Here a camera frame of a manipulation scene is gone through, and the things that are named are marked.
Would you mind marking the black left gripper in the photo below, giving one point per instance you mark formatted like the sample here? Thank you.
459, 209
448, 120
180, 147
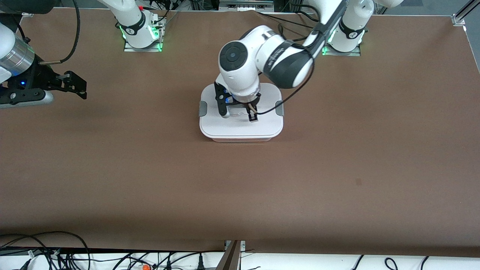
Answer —
250, 101

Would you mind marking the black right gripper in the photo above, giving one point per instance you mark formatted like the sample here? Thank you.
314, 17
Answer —
40, 77

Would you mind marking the white box lid grey clips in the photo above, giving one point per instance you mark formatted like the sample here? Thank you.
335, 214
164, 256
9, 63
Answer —
240, 129

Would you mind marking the metal base plate left arm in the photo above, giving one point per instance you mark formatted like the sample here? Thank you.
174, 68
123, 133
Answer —
352, 53

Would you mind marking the metal base plate right arm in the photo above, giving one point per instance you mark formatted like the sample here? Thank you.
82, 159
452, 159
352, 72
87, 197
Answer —
129, 48

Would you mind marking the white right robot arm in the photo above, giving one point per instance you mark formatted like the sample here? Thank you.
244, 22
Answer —
135, 30

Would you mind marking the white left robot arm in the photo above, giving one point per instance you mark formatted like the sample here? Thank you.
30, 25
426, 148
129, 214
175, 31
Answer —
240, 75

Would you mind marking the translucent pink plastic box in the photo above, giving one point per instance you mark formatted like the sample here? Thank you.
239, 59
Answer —
240, 140

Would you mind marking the brown table cover sheet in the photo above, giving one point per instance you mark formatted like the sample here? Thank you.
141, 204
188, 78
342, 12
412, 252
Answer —
240, 195

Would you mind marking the aluminium corner profile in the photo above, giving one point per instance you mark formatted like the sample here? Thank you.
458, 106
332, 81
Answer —
27, 14
459, 18

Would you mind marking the black power plug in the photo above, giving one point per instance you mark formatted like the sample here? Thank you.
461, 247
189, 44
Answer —
200, 264

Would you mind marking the aluminium frame bar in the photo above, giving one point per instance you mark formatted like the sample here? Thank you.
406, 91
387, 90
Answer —
245, 4

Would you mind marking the small metal bracket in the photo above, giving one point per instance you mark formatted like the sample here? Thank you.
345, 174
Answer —
243, 244

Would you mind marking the aluminium profile post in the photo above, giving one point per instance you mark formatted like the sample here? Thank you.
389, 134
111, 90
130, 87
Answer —
230, 258

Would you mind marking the black table edge rail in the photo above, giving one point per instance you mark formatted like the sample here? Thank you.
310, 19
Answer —
112, 250

